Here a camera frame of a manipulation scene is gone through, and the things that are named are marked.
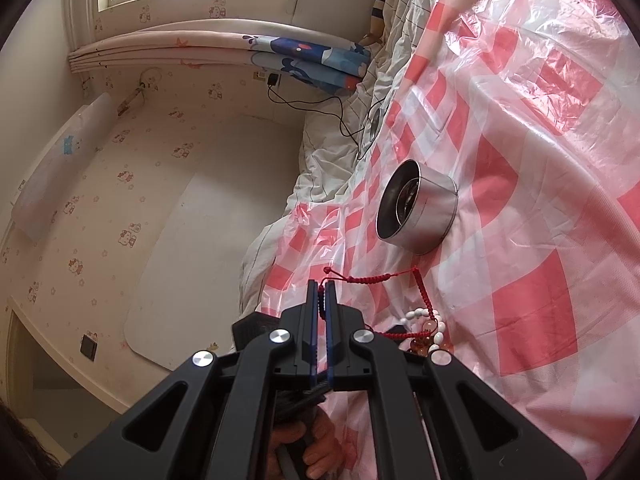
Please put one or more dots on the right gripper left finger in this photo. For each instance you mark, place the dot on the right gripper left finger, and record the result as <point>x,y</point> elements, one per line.
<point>212,417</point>

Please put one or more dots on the person left hand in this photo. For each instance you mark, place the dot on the person left hand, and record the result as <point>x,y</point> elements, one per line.
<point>322,454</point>

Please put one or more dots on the round silver metal tin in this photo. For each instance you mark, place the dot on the round silver metal tin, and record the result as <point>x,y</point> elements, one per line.
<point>417,208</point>

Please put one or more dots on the white striped duvet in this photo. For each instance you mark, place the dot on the white striped duvet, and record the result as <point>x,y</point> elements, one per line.
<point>336,138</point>

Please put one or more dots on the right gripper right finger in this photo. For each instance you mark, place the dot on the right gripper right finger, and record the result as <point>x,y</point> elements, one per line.
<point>431,417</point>

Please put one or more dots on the round grey charger pad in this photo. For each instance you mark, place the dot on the round grey charger pad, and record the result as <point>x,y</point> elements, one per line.
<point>375,122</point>

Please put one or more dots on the striped pillow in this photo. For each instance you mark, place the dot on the striped pillow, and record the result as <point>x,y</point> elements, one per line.
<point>376,28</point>

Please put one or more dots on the red white checkered plastic sheet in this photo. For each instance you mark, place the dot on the red white checkered plastic sheet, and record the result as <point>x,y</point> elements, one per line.
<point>532,108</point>

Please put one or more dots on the white headboard panel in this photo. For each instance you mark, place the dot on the white headboard panel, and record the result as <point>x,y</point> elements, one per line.
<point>188,296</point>

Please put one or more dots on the blue cartoon curtain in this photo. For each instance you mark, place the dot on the blue cartoon curtain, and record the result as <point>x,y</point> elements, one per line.
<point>331,69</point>

